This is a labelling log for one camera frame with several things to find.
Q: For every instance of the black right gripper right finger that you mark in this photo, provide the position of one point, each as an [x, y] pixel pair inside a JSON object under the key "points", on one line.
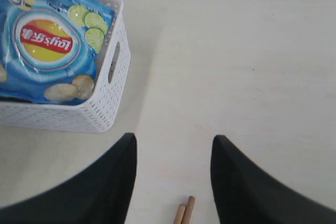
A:
{"points": [[244, 193]]}

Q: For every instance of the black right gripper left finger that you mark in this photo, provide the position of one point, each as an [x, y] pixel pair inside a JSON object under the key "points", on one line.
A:
{"points": [[101, 193]]}

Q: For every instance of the white perforated plastic basket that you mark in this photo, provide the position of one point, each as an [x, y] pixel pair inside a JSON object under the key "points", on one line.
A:
{"points": [[98, 113]]}

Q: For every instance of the blue Lay's chips bag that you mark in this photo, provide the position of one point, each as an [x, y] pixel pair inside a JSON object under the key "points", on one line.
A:
{"points": [[49, 49]]}

